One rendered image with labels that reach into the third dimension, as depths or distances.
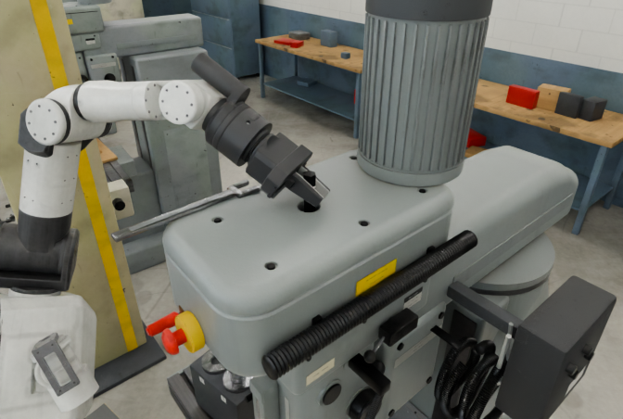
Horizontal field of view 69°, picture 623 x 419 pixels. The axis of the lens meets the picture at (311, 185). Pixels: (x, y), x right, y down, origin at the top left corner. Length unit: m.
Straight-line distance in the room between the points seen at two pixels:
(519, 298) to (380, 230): 0.60
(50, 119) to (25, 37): 1.41
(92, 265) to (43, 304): 1.71
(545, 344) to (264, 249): 0.46
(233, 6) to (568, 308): 7.41
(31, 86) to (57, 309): 1.44
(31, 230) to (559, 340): 0.93
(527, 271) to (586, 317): 0.36
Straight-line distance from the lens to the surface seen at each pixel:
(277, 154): 0.71
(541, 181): 1.25
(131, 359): 3.14
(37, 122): 0.90
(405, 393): 1.12
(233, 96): 0.73
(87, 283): 2.77
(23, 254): 1.02
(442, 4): 0.72
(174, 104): 0.73
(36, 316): 1.01
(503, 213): 1.10
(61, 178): 0.95
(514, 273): 1.22
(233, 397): 1.47
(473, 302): 1.00
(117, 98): 0.83
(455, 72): 0.76
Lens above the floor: 2.28
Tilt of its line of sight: 29 degrees down
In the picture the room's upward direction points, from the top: straight up
